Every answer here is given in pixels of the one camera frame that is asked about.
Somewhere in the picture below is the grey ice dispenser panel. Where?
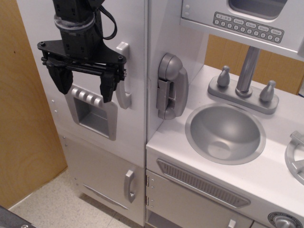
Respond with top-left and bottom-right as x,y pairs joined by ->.
65,85 -> 118,141

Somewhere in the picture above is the silver round sink bowl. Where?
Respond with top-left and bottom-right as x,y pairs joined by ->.
185,104 -> 266,165

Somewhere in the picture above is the grey oven dial knob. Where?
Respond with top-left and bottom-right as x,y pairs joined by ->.
268,212 -> 303,228

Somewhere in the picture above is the grey toy faucet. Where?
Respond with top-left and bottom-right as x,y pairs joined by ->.
208,46 -> 279,114

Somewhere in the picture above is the grey stove burner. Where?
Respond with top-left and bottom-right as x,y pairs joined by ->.
285,131 -> 304,185

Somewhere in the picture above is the grey faucet knob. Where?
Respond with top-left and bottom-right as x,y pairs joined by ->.
217,66 -> 230,87
259,80 -> 276,102

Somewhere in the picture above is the cardboard panel behind sink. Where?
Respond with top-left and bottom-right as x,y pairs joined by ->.
205,35 -> 304,95

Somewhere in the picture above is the grey left faucet knob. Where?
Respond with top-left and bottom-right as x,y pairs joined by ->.
217,66 -> 230,87

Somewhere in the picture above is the dark object bottom left corner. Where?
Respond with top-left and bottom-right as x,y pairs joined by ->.
0,206 -> 34,228

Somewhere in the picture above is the white fridge door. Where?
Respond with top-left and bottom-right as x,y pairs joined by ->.
18,0 -> 146,169

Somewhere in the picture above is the white oven door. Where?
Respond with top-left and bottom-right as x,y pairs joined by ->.
146,171 -> 254,228

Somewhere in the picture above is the white toy kitchen cabinet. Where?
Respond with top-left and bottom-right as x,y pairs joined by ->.
17,0 -> 304,228

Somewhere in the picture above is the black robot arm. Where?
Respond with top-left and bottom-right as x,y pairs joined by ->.
38,0 -> 126,103

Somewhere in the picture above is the grey toy wall phone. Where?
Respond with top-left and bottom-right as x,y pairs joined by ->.
156,53 -> 189,120

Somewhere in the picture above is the white toy microwave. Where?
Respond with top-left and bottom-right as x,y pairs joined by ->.
180,0 -> 304,61

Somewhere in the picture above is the grey right faucet knob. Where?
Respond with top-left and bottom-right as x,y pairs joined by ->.
259,80 -> 276,102

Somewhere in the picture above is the silver freezer door handle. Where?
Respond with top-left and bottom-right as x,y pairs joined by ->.
123,170 -> 135,203

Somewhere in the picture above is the wooden board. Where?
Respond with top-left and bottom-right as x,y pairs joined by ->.
0,0 -> 67,209

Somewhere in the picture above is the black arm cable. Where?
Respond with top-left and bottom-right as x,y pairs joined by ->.
98,4 -> 118,40

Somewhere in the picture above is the white freezer door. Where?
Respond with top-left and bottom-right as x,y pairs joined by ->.
61,136 -> 145,226

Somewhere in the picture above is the white fridge door handle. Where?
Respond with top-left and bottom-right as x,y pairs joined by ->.
114,42 -> 132,110

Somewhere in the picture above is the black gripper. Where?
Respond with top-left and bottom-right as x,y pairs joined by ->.
37,22 -> 126,103

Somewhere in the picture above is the grey vent grille panel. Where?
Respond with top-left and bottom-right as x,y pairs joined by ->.
157,159 -> 251,208

